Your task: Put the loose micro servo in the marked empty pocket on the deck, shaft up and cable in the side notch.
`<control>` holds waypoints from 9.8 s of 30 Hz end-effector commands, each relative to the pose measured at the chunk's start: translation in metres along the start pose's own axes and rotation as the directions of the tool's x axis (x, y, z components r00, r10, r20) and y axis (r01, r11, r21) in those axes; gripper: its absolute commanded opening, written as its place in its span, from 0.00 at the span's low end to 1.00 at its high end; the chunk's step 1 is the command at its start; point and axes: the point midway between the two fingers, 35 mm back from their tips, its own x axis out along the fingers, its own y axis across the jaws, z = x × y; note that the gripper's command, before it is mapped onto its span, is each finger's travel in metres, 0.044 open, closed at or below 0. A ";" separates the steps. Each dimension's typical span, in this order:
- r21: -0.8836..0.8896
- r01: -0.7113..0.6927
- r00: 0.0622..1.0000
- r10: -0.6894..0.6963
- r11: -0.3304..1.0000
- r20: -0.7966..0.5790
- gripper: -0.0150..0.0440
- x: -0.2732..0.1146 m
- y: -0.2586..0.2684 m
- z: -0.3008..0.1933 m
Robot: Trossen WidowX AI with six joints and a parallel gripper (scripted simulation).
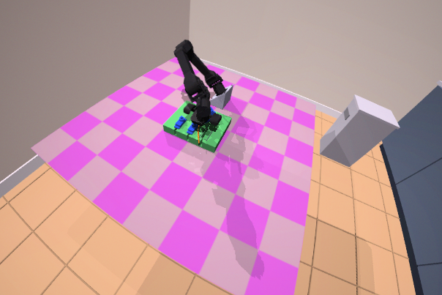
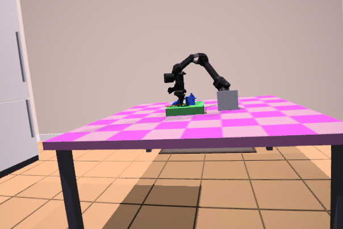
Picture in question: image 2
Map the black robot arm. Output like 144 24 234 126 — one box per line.
164 53 231 94

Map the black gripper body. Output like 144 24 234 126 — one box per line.
174 82 186 95

